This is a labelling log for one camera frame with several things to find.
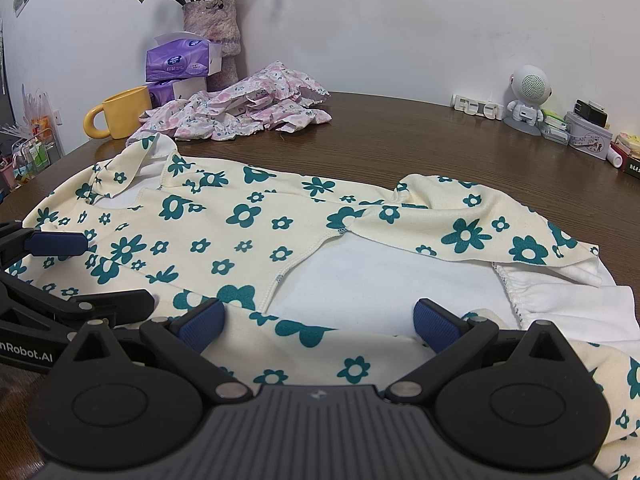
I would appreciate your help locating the cream green floral dress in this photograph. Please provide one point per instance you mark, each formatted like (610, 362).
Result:
(250, 240)

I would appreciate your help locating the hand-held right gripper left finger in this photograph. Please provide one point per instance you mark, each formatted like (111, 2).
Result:
(202, 327)

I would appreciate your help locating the black charger adapter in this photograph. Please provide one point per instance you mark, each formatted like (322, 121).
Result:
(590, 112)

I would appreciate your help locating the white astronaut speaker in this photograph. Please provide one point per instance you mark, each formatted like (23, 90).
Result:
(530, 85)

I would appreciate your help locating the grey tin box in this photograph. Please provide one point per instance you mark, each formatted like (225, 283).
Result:
(587, 137)

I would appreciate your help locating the pink floral garment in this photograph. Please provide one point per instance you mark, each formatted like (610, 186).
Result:
(250, 105)

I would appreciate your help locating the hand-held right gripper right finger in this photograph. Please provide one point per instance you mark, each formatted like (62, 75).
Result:
(437, 327)

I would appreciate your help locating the white wall socket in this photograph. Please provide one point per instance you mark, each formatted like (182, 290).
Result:
(58, 116)

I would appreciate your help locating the green white small packs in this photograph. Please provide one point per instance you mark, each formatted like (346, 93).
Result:
(555, 127)

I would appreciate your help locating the pink fuzzy vase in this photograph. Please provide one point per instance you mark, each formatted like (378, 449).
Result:
(210, 17)

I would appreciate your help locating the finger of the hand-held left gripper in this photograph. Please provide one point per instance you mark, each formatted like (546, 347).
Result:
(115, 305)
(55, 244)

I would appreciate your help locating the purple tissue pack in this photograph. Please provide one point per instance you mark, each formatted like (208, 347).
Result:
(165, 92)
(175, 60)

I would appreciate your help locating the yellow mug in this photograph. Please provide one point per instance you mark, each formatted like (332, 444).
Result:
(125, 112)

